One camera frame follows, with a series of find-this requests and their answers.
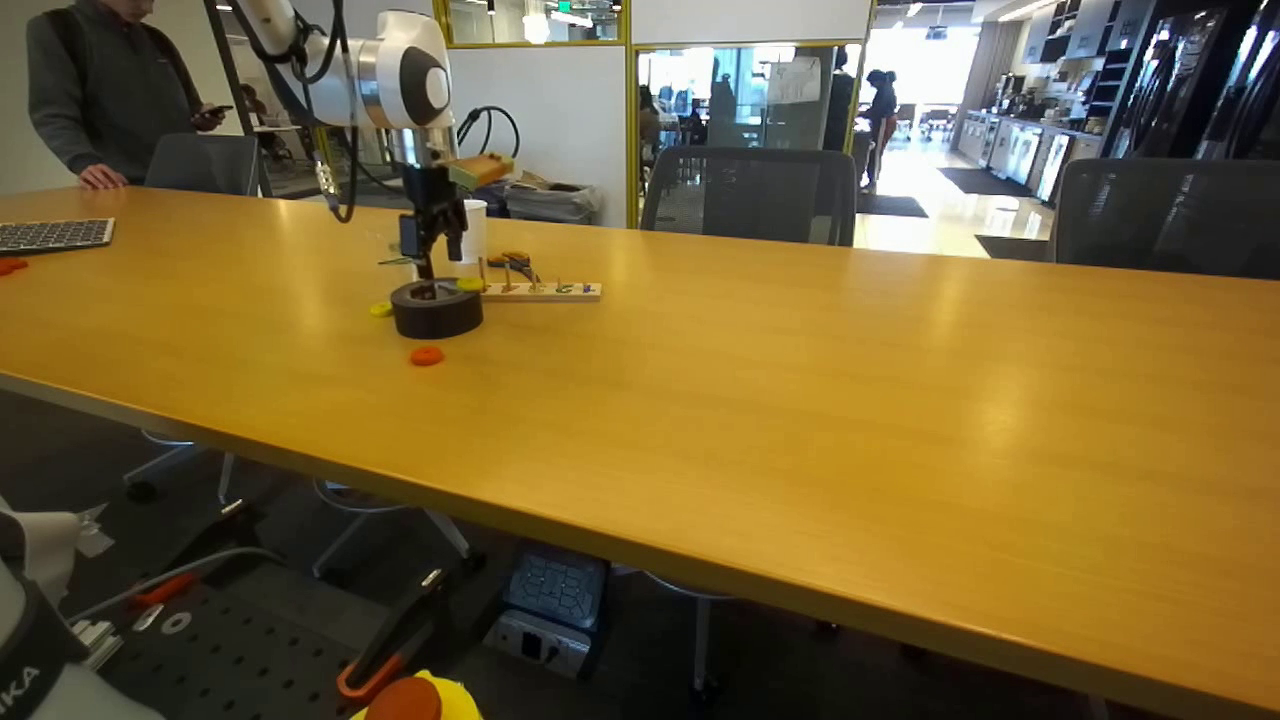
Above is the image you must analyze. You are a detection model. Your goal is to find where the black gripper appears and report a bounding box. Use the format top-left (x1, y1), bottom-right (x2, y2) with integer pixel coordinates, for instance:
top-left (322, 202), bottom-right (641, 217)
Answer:
top-left (400, 159), bottom-right (470, 286)

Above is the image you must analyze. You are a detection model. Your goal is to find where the white grey robot base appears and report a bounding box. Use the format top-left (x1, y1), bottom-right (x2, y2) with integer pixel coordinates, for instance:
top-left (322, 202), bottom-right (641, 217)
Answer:
top-left (0, 496), bottom-right (163, 720)

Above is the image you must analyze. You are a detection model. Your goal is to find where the wooden number peg board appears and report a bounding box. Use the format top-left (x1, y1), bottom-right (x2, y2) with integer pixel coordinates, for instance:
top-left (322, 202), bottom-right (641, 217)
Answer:
top-left (480, 276), bottom-right (602, 304)

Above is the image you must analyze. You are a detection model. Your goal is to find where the grey office chair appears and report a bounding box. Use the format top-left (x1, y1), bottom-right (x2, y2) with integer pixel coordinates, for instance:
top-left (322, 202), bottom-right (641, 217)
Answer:
top-left (641, 140), bottom-right (859, 252)
top-left (141, 131), bottom-right (262, 199)
top-left (1047, 150), bottom-right (1280, 280)

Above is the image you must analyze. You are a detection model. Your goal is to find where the grey chair base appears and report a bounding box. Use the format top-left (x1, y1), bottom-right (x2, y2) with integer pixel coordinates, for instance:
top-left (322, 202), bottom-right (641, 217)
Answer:
top-left (123, 437), bottom-right (245, 509)
top-left (313, 484), bottom-right (470, 578)

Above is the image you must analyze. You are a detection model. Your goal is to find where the person in dark jacket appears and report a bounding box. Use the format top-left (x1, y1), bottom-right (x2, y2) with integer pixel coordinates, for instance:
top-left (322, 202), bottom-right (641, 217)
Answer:
top-left (20, 0), bottom-right (232, 191)

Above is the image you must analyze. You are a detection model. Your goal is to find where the grey box under table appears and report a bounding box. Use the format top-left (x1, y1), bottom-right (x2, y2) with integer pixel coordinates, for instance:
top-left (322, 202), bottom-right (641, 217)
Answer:
top-left (480, 546), bottom-right (613, 676)

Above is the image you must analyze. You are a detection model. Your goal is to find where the grey computer keyboard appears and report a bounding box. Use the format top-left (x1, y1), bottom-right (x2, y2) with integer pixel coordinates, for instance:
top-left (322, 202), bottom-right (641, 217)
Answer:
top-left (0, 217), bottom-right (119, 261)

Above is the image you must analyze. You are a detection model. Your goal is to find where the black orange clamp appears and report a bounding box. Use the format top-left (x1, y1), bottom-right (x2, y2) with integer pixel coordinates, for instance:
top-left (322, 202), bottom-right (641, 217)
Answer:
top-left (333, 563), bottom-right (451, 704)

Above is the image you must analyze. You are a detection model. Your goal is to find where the black perforated mounting board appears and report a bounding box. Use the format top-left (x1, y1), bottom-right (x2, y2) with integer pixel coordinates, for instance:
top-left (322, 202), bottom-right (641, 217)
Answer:
top-left (97, 563), bottom-right (404, 720)

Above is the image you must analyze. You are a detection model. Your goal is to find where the yellow red emergency stop button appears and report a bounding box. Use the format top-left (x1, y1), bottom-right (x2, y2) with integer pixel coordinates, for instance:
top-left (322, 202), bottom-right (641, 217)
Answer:
top-left (347, 663), bottom-right (486, 720)

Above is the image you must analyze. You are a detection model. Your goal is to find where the distant standing person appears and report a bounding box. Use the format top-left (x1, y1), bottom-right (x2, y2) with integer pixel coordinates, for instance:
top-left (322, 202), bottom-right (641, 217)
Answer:
top-left (856, 62), bottom-right (902, 199)

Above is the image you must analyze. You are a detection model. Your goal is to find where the black glass door refrigerator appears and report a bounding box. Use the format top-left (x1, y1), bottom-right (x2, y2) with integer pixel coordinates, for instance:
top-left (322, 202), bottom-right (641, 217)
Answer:
top-left (1111, 0), bottom-right (1280, 162)

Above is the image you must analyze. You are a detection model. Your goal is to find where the red handled tool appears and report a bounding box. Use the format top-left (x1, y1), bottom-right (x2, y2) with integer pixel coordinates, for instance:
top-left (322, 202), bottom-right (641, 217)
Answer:
top-left (133, 572), bottom-right (204, 614)

